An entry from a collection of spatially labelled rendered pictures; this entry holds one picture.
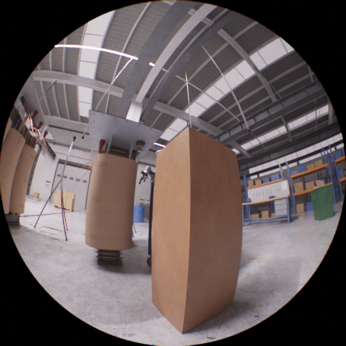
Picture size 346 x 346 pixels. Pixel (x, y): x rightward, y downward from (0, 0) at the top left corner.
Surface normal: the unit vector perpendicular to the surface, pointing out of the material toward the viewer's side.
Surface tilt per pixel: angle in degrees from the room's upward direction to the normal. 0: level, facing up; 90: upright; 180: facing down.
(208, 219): 90
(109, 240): 90
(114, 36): 174
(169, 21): 180
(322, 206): 94
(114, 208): 90
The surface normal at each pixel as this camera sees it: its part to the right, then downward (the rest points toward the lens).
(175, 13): -0.03, 0.95
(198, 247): 0.53, -0.26
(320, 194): -0.66, -0.19
